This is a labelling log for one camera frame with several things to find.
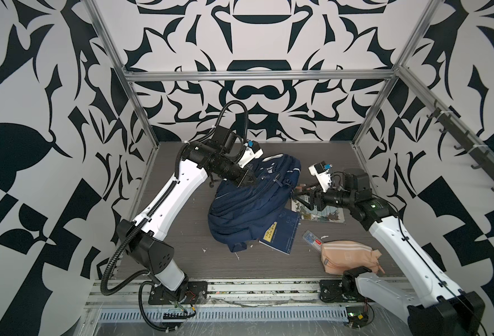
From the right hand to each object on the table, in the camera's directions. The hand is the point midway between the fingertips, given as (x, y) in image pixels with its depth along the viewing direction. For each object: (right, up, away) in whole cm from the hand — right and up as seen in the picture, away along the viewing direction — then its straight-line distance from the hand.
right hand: (301, 191), depth 73 cm
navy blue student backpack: (-21, -7, -5) cm, 22 cm away
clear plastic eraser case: (+8, -21, +12) cm, 26 cm away
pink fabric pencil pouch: (+16, -26, +8) cm, 31 cm away
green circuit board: (+18, -42, -2) cm, 45 cm away
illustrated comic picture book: (+19, -13, +21) cm, 31 cm away
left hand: (-16, +5, -2) cm, 17 cm away
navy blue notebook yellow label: (-5, -20, +14) cm, 25 cm away
